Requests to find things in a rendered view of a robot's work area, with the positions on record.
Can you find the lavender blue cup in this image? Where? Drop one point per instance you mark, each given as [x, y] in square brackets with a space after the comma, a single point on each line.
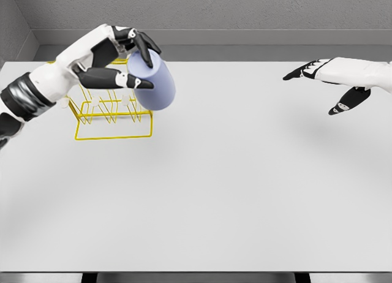
[154, 81]

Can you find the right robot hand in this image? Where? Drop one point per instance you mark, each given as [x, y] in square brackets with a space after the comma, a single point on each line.
[343, 71]

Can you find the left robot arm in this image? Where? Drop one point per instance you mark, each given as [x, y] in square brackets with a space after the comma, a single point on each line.
[29, 91]

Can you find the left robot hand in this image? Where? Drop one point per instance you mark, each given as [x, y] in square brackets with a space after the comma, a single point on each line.
[80, 51]

